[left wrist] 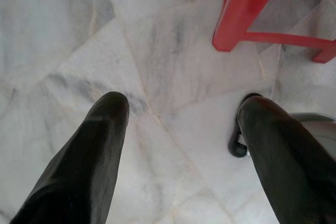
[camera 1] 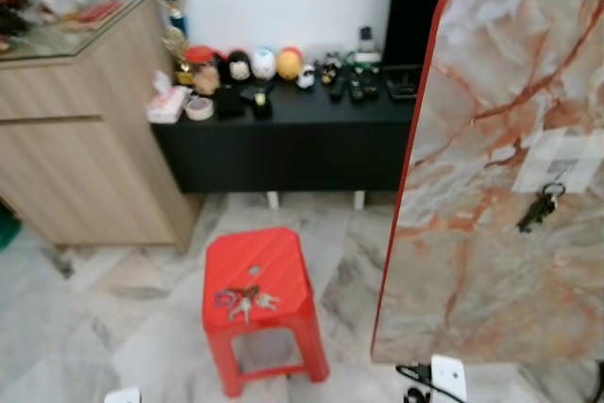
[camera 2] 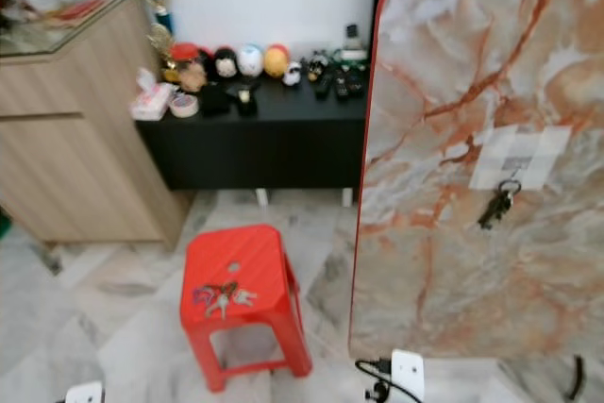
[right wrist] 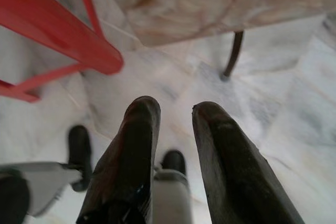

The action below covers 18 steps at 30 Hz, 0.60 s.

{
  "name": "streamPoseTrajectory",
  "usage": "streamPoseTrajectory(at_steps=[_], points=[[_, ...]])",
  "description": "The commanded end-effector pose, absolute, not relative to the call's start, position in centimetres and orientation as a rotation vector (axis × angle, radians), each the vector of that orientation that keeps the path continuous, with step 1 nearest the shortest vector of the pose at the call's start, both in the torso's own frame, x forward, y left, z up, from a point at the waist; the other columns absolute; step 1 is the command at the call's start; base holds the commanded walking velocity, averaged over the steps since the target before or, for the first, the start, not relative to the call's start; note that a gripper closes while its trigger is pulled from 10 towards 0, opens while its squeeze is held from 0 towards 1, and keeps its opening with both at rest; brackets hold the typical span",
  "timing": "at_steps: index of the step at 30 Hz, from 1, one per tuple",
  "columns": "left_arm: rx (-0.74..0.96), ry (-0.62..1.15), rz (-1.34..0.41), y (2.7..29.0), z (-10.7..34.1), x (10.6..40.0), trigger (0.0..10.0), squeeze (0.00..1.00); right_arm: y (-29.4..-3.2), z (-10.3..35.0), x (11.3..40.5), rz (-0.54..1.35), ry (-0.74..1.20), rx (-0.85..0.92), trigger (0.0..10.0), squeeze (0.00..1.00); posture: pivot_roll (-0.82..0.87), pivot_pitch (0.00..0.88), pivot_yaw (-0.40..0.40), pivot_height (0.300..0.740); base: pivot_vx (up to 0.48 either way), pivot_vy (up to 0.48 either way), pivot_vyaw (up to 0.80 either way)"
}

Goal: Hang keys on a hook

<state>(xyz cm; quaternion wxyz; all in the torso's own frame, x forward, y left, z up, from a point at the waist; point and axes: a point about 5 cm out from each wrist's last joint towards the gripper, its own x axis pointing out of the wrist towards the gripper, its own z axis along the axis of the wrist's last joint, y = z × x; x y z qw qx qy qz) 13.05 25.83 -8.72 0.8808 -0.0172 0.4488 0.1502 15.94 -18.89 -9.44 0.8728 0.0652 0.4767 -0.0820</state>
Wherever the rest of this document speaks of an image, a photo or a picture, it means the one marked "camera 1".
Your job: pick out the key bunch with purple tag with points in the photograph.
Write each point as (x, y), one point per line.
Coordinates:
(243, 303)

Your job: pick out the white taped hook patch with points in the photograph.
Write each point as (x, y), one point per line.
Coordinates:
(566, 153)

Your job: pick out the dark hanging key bunch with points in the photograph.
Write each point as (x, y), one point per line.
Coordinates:
(540, 207)

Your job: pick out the marble board with red edge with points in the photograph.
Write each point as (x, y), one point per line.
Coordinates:
(472, 271)

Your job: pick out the black remote control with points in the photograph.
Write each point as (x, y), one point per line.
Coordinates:
(363, 85)

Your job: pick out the small cow figurine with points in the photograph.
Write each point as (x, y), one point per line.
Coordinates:
(306, 76)

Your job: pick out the black low sideboard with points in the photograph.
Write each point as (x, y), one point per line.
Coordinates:
(283, 153)

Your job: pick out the yellow egg toy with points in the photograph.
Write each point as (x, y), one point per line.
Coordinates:
(290, 64)

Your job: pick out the black tape dispenser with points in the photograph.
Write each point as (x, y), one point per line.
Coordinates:
(260, 101)

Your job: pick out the red plastic stool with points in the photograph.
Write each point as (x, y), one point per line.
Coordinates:
(257, 266)

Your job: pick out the white egg toy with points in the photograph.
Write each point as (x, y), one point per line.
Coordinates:
(263, 63)

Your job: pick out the black pouch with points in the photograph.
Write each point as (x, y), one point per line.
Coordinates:
(230, 103)

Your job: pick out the white tape roll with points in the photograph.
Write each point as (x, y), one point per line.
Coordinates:
(199, 109)

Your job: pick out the red-lidded glass jar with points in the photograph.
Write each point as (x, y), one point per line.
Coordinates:
(199, 56)

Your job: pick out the white pink tissue pack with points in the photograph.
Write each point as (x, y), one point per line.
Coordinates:
(166, 104)

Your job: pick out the light wooden cabinet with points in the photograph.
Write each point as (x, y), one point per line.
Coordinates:
(85, 148)

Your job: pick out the green bag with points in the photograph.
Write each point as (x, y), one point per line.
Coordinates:
(7, 228)

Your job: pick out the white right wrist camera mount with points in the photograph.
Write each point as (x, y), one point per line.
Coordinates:
(449, 377)

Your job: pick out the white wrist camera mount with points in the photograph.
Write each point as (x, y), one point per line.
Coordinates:
(123, 395)
(449, 377)

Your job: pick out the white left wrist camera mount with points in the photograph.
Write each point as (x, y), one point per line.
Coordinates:
(123, 395)

